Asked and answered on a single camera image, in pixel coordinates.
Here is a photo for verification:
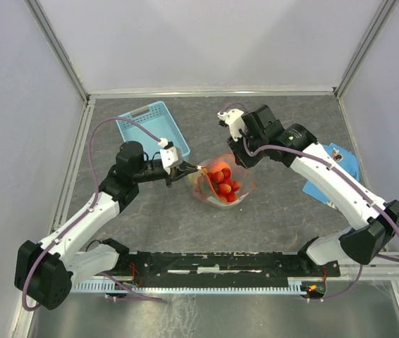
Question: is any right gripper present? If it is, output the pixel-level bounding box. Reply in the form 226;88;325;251
226;127;267;170

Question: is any clear zip top bag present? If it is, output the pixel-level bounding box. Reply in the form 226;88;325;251
187;153;256;209

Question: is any red lychee cluster with leaves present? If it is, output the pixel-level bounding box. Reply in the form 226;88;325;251
207;168;241;204

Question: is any orange pink peach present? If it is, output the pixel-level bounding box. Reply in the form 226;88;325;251
207;160;231;173

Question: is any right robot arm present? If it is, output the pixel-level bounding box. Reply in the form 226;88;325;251
217;105;399;275

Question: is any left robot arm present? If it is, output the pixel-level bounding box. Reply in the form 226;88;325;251
14;141;201;311

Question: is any light blue plastic basket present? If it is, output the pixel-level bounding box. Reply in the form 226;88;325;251
116;101;190;160

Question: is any blue printed cloth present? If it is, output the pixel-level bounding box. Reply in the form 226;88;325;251
302;143;360;210

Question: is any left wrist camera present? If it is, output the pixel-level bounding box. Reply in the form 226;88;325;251
158;137;183;173

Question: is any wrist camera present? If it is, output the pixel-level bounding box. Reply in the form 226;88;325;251
158;137;183;173
217;108;246;142

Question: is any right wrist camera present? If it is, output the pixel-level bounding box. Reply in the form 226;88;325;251
217;108;246;142

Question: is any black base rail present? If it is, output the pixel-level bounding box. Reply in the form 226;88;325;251
111;251;340;287

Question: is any light blue cable duct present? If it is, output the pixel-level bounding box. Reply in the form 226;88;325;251
71;277;306;296

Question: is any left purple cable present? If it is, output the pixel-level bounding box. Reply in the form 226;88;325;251
21;117;167;312

